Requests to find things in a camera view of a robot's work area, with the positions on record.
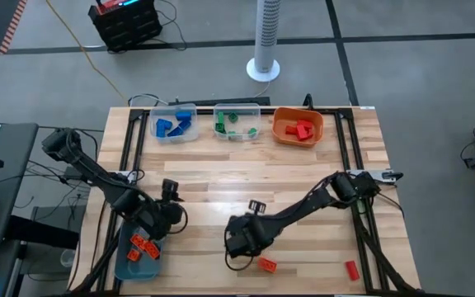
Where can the clear plastic cup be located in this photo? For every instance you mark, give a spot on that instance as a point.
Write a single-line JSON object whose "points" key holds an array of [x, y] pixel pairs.
{"points": [[67, 258]]}

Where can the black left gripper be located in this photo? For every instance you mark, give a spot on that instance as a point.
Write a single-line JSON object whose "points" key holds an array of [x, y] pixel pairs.
{"points": [[161, 218]]}

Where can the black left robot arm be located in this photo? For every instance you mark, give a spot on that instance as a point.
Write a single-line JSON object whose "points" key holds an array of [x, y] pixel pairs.
{"points": [[97, 173]]}

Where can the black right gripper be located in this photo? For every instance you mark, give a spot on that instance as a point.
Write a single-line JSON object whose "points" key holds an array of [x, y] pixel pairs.
{"points": [[243, 235]]}

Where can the black crate with red device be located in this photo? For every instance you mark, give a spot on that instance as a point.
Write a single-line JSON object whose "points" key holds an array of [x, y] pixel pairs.
{"points": [[126, 29]]}

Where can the long green toy block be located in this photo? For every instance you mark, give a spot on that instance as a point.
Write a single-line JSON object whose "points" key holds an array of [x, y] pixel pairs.
{"points": [[221, 117]]}

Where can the square green toy block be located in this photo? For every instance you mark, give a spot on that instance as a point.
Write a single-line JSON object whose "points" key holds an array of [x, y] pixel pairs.
{"points": [[220, 128]]}

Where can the blue toy block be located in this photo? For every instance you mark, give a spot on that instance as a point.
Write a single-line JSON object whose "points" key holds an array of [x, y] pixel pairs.
{"points": [[160, 131], [175, 132], [186, 125], [184, 116], [166, 123]]}

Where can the teal plastic bin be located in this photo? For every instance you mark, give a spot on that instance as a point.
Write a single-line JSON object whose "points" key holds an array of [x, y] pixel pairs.
{"points": [[138, 270]]}

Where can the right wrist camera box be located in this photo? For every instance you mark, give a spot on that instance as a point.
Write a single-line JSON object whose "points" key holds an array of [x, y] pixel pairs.
{"points": [[257, 207]]}

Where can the red toy block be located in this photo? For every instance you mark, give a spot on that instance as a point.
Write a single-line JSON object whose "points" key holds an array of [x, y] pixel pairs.
{"points": [[353, 270], [301, 133], [290, 130], [311, 134], [305, 122]]}

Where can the black aluminium table frame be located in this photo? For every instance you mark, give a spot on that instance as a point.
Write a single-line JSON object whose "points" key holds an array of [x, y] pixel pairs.
{"points": [[267, 110]]}

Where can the clear plastic bin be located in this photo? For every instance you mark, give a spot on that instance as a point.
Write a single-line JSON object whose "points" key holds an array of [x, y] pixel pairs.
{"points": [[245, 113], [155, 111]]}

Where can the small orange toy block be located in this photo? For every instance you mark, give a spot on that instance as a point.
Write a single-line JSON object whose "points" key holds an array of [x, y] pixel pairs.
{"points": [[133, 255]]}

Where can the white tower fan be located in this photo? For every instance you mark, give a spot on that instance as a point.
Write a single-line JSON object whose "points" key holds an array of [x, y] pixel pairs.
{"points": [[264, 41]]}

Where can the black power strip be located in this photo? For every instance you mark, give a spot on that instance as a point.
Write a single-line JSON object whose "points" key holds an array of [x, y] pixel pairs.
{"points": [[229, 101]]}

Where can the orange plastic bin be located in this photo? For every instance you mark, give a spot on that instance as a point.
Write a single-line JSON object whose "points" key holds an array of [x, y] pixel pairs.
{"points": [[280, 123]]}

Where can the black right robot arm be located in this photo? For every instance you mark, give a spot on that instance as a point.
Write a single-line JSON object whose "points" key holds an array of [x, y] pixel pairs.
{"points": [[303, 206]]}

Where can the black side desk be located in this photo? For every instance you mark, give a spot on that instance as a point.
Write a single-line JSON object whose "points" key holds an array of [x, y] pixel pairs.
{"points": [[19, 136]]}

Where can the black clamp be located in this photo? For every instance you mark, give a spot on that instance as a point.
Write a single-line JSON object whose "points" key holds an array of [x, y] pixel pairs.
{"points": [[308, 101]]}

